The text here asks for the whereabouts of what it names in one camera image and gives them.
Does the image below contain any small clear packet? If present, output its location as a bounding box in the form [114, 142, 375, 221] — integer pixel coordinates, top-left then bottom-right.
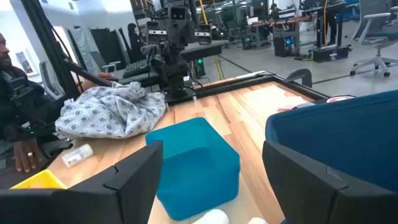
[61, 143, 94, 169]

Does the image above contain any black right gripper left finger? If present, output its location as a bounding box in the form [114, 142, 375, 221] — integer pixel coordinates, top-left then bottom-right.
[0, 139, 164, 224]

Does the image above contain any yellow slotted plastic basket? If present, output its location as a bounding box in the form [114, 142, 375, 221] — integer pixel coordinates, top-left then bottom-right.
[10, 169, 68, 190]

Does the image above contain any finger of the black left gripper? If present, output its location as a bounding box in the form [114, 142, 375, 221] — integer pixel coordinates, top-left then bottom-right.
[195, 24, 213, 45]
[145, 21, 168, 44]

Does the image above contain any person's hand with ring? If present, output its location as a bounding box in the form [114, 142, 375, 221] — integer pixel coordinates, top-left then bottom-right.
[12, 139, 43, 174]

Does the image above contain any black aluminium rig frame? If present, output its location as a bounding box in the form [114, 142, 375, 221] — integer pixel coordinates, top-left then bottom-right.
[20, 0, 330, 105]

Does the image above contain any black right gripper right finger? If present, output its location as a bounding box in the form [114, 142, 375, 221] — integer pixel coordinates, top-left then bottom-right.
[262, 139, 398, 224]

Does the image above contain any small teal plastic bin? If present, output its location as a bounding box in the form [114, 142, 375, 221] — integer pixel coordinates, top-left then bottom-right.
[145, 117, 241, 221]

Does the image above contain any white office chair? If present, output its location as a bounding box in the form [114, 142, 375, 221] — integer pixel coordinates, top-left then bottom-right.
[349, 0, 398, 78]

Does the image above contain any large dark blue bin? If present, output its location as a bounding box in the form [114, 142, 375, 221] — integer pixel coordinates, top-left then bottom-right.
[265, 90, 398, 192]

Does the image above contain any person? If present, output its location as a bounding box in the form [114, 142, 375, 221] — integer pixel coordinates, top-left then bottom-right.
[269, 2, 282, 21]
[0, 32, 114, 189]

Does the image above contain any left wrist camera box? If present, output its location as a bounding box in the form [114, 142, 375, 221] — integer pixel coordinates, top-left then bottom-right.
[169, 6, 191, 22]

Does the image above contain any grey patterned hospital gown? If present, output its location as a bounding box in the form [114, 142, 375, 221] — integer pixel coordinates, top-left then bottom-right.
[55, 81, 167, 139]

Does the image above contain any white tube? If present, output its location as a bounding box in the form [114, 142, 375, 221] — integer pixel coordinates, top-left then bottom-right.
[192, 208, 230, 224]

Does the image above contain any grey chair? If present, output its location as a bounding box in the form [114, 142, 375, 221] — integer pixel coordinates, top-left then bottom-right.
[39, 60, 65, 100]
[284, 68, 313, 88]

